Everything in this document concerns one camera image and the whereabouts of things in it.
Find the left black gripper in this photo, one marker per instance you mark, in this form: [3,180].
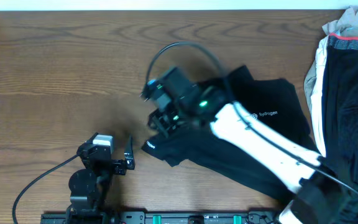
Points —
[114,165]

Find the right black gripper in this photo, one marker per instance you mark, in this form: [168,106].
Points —
[166,125]

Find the black t-shirt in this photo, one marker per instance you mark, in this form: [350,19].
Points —
[272,102]

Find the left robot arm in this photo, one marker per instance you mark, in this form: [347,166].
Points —
[89,186]

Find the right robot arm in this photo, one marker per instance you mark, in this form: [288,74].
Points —
[205,127]

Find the white garment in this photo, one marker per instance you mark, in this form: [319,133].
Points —
[317,93]

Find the black shorts red waistband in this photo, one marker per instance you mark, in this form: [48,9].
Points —
[340,115]

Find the beige garment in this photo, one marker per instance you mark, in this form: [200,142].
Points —
[346,26]

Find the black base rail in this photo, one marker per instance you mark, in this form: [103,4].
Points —
[163,218]

